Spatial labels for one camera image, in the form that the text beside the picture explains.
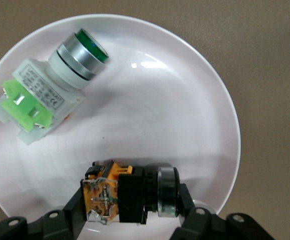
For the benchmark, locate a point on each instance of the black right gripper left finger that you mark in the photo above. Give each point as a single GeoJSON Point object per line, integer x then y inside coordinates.
{"type": "Point", "coordinates": [59, 222]}

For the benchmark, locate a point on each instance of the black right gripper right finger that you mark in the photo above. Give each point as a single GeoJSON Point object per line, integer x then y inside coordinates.
{"type": "Point", "coordinates": [202, 225]}

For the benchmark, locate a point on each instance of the pink round plate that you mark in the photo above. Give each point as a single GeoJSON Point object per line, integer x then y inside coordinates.
{"type": "Point", "coordinates": [147, 112]}

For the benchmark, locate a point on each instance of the green white push-button switch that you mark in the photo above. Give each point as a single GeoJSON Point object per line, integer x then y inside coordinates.
{"type": "Point", "coordinates": [39, 85]}

